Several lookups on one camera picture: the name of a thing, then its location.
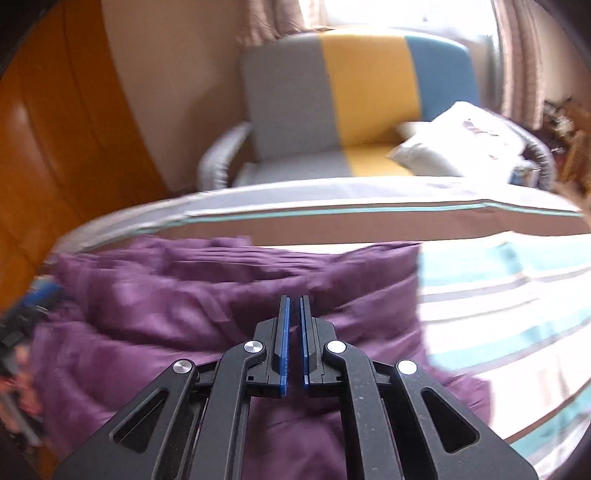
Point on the beige patterned curtain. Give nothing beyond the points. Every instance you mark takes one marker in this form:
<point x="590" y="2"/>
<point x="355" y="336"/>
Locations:
<point x="268" y="18"/>
<point x="521" y="60"/>

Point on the striped bed sheet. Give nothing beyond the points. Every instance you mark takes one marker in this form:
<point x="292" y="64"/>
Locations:
<point x="485" y="286"/>

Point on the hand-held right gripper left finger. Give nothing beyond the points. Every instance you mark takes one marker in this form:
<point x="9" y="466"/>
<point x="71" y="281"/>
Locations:
<point x="285" y="350"/>

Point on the purple quilted down jacket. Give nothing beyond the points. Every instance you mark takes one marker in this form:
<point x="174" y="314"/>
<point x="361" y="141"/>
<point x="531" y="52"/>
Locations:
<point x="161" y="300"/>

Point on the window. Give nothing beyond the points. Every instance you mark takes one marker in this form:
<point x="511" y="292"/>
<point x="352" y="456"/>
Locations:
<point x="392" y="11"/>

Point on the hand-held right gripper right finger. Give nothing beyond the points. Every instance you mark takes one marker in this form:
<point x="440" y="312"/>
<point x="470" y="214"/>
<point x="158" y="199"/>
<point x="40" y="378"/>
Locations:
<point x="304" y="350"/>

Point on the desk clutter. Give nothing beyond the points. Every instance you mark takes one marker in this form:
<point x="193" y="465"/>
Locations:
<point x="556" y="124"/>

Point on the white printed pillow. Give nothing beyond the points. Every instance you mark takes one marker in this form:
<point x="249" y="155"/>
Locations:
<point x="452" y="143"/>

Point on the person's left hand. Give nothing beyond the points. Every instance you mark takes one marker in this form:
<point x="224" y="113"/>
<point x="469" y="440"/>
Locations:
<point x="23" y="392"/>

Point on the orange wooden wardrobe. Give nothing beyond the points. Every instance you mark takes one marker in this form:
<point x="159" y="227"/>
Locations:
<point x="69" y="138"/>

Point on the grey yellow blue sofa chair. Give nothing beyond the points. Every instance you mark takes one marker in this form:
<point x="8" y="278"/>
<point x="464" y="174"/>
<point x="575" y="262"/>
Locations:
<point x="286" y="101"/>

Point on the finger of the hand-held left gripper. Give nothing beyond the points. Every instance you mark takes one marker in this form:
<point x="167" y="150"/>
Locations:
<point x="46" y="290"/>

